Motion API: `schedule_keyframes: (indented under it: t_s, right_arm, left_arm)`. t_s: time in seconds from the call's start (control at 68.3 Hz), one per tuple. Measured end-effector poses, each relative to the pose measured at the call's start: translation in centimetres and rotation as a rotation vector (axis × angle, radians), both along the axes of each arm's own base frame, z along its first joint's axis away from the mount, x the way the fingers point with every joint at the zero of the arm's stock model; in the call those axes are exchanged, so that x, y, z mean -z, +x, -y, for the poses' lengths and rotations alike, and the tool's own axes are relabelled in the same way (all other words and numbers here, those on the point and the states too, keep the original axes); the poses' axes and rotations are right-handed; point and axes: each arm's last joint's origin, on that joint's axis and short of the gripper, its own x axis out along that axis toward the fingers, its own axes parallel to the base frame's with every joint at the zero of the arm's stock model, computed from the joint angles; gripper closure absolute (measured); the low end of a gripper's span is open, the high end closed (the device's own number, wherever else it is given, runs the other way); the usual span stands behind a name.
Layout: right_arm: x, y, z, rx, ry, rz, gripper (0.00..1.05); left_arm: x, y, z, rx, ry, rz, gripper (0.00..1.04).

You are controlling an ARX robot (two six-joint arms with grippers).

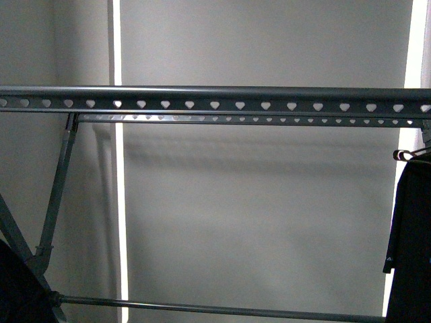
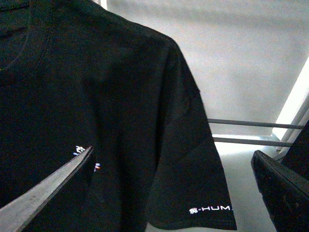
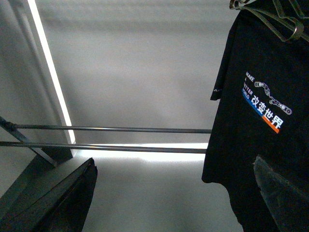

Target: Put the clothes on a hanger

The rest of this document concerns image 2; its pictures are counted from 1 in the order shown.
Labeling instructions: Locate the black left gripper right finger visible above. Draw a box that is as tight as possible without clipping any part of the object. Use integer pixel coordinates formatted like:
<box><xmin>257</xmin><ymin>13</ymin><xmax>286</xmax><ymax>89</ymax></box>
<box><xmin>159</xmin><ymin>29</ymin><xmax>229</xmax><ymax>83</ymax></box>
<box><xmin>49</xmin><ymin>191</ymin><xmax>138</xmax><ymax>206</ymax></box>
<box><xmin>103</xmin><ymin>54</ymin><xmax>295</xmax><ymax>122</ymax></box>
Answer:
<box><xmin>251</xmin><ymin>150</ymin><xmax>309</xmax><ymax>232</ymax></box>

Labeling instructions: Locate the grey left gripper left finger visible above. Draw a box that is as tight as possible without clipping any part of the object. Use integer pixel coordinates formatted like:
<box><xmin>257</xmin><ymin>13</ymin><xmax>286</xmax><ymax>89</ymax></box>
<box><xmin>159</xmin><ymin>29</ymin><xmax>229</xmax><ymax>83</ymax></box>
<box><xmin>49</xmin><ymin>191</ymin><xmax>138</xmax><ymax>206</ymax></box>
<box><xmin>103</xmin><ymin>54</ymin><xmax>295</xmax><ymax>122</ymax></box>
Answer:
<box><xmin>0</xmin><ymin>146</ymin><xmax>94</xmax><ymax>232</ymax></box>

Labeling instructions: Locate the black printed t-shirt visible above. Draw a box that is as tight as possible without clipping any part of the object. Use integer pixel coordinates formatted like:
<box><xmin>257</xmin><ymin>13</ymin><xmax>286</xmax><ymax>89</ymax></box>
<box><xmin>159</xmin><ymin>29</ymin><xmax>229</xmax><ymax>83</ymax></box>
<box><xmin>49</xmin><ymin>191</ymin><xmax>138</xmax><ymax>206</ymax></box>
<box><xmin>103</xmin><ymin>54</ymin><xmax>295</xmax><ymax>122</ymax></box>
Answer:
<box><xmin>0</xmin><ymin>0</ymin><xmax>237</xmax><ymax>232</ymax></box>

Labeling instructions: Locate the grey metal clothes rack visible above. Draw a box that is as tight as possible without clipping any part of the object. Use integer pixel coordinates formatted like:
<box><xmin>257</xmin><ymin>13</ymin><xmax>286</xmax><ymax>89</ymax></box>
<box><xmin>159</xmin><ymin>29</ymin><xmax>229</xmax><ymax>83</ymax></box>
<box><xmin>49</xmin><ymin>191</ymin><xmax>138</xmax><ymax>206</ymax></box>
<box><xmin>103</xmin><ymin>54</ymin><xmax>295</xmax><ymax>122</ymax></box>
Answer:
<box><xmin>209</xmin><ymin>101</ymin><xmax>309</xmax><ymax>159</ymax></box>

